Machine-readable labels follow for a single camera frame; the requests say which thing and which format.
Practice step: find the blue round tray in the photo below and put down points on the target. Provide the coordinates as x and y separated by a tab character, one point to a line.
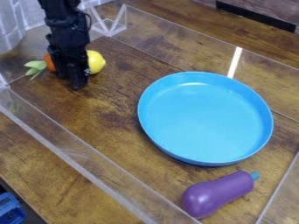
205	118

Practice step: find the purple toy eggplant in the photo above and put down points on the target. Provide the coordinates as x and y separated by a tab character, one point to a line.
206	197

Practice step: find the orange toy carrot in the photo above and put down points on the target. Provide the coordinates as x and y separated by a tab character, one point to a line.
37	66

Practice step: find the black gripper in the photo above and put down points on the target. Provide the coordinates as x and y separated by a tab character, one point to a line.
69	39

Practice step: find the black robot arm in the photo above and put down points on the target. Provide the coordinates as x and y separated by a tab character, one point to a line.
57	8

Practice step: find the blue plastic object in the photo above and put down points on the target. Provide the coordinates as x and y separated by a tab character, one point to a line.
13	213

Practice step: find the yellow toy lemon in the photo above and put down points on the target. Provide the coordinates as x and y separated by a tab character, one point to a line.
97	62

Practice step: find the clear acrylic enclosure wall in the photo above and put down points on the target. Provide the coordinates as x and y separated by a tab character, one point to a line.
75	153

